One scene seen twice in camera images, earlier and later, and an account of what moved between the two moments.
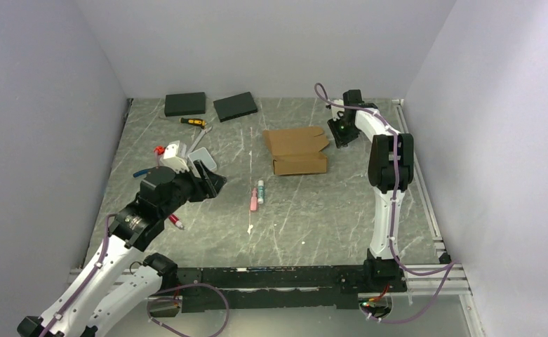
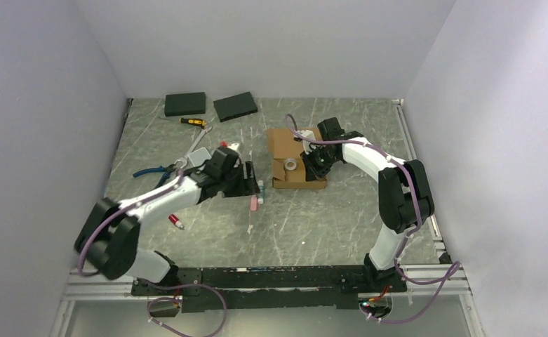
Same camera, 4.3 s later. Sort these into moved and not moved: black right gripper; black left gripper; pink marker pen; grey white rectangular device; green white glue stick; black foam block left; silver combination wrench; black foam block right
Moved: black left gripper; black right gripper
Not moved: black foam block left; black foam block right; pink marker pen; grey white rectangular device; green white glue stick; silver combination wrench
